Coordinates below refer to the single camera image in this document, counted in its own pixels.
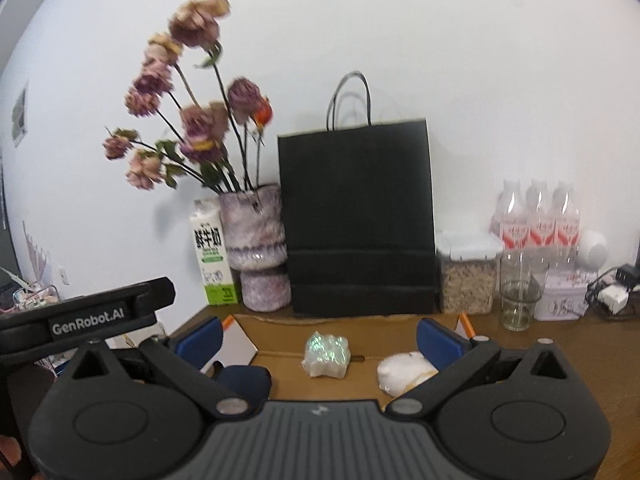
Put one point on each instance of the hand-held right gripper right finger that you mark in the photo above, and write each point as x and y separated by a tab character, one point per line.
440	347

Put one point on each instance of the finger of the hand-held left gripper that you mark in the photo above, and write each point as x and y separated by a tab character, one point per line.
157	292

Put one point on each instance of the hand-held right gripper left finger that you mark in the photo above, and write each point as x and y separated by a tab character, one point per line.
200	340

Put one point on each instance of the white and yellow plush toy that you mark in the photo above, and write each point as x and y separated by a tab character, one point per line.
400	372

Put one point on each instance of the navy zip case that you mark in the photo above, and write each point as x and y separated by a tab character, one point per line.
247	382

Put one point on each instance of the orange cardboard box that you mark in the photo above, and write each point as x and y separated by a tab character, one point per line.
280	355

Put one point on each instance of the iridescent ball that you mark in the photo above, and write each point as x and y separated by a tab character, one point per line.
325	355

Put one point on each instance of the brown wooden desktop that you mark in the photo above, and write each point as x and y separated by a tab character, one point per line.
600	360

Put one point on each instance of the person's left hand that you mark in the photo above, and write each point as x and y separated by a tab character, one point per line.
9	457

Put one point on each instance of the white green milk carton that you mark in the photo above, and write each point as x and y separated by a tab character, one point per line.
212	260

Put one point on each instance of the clear container of seeds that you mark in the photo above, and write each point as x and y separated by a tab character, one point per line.
467	285

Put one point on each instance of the pale spiky ornament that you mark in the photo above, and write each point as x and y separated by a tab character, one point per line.
37	260

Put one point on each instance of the clear glass cup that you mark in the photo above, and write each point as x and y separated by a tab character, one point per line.
520	305

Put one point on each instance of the purple marbled vase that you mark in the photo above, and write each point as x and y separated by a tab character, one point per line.
252	240

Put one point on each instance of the white printed tin box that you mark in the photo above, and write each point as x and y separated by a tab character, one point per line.
560	300

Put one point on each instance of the clear water bottle red label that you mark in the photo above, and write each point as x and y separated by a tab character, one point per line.
510	225
542	225
567	225

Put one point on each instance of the black paper bag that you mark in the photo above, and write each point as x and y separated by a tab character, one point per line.
355	210

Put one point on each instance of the dried pink rose bouquet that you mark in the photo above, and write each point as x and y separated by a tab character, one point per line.
197	120

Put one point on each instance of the white round speaker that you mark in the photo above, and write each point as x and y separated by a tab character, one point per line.
592	247

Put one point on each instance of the white wall socket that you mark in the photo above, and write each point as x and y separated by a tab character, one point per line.
63	276

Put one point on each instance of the framed wall picture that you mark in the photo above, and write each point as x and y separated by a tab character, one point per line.
20	115

